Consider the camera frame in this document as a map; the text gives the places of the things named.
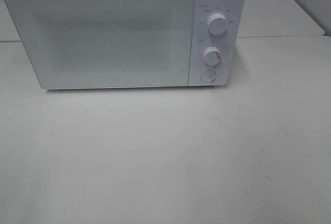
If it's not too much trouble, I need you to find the white upper power knob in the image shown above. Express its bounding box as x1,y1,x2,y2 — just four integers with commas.
207,12,229,35

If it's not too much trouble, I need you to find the white timer knob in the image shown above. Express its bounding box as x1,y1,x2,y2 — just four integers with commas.
203,47,222,66

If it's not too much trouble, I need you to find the round door release button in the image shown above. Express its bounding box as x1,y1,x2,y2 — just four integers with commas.
200,70,216,83

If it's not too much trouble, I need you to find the white microwave door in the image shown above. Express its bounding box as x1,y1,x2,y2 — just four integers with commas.
5,0,194,89

